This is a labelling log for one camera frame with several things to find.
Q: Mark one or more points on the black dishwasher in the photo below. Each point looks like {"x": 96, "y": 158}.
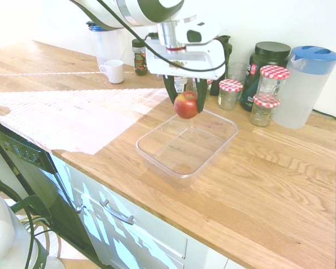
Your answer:
{"x": 30, "y": 158}

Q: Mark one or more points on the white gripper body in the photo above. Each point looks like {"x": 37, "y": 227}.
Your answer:
{"x": 196, "y": 63}

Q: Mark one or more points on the coffee jar dark lid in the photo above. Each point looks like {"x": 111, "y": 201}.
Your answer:
{"x": 140, "y": 60}

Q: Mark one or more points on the white ceramic mug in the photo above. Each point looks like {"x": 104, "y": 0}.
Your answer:
{"x": 114, "y": 71}

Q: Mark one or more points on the dark green shaker bottle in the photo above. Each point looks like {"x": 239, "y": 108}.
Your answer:
{"x": 217, "y": 88}

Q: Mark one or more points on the clear pitcher dark blue lid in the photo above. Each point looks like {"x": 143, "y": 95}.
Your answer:
{"x": 106, "y": 47}

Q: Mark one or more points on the black Vega protein tub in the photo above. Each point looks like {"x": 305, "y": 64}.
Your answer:
{"x": 268, "y": 54}

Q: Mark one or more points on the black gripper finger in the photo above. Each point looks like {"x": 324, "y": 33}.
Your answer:
{"x": 170, "y": 88}
{"x": 202, "y": 95}

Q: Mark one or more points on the red apple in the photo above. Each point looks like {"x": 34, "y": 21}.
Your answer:
{"x": 185, "y": 106}

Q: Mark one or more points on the white yogurt cup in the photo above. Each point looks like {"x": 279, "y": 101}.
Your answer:
{"x": 180, "y": 84}

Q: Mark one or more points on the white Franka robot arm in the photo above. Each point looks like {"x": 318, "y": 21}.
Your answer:
{"x": 145, "y": 11}

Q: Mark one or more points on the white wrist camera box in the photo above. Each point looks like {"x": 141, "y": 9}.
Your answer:
{"x": 196, "y": 32}

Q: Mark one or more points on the clear plastic container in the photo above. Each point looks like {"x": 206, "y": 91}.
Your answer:
{"x": 184, "y": 157}

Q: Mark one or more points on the clear glass tumbler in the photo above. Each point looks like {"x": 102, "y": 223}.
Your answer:
{"x": 238, "y": 73}

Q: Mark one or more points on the frosted pitcher light blue lid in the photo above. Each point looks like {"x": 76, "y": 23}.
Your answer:
{"x": 305, "y": 89}

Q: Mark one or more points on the glass jar red checked lid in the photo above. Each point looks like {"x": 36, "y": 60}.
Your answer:
{"x": 264, "y": 113}
{"x": 230, "y": 93}
{"x": 273, "y": 81}
{"x": 210, "y": 82}

